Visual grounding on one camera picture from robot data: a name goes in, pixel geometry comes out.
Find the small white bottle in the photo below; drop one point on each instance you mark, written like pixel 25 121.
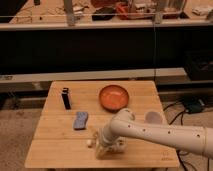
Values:
pixel 90 143

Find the black power adapter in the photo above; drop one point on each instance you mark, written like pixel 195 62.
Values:
pixel 193 105

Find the orange ceramic bowl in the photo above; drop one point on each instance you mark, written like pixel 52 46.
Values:
pixel 113 97

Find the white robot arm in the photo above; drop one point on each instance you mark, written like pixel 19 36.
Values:
pixel 197 140

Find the black box at right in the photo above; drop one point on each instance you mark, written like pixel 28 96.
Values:
pixel 199 65

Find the black object on shelf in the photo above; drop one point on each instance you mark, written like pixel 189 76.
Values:
pixel 104 13

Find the white paper cup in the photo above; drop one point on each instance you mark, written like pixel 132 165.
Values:
pixel 153 117

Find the wooden table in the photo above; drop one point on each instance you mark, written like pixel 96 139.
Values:
pixel 57 145

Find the black rectangular block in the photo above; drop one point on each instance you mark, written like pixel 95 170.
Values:
pixel 65 97

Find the vertical metal post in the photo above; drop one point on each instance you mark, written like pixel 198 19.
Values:
pixel 68 6

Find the blue sponge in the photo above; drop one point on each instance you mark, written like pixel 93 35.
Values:
pixel 80 120

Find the red tool on shelf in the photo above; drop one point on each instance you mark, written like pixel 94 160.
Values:
pixel 123 10

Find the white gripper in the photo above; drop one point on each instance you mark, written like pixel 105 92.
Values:
pixel 102 147

